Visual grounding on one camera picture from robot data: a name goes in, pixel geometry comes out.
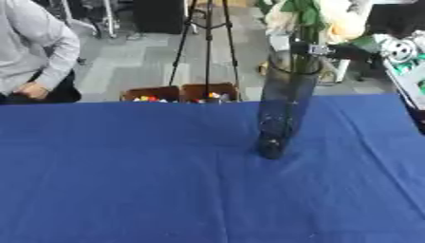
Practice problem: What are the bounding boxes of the colourful small toys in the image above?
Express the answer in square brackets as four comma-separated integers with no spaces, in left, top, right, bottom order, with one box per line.
[131,94,170,103]
[191,91,232,104]

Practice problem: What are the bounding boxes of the person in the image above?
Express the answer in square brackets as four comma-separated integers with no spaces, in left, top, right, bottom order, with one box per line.
[0,0,85,105]

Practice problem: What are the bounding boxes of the person's hand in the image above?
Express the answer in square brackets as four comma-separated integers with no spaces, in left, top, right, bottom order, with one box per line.
[11,81,52,101]

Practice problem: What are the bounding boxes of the black cabinet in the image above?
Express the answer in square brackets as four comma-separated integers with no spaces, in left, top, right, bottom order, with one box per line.
[131,0,188,35]

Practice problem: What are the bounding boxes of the black camera tripod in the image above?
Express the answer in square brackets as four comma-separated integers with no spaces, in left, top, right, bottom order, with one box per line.
[167,0,245,103]

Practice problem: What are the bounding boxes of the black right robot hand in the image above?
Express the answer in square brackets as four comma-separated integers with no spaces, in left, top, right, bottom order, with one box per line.
[286,41,385,62]

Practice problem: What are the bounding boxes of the tall clear glass vase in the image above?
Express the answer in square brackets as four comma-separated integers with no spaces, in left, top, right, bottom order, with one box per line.
[255,49,324,160]

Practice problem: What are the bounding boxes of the brown cardboard box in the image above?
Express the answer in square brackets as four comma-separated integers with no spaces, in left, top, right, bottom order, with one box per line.
[120,85,183,103]
[179,82,241,104]

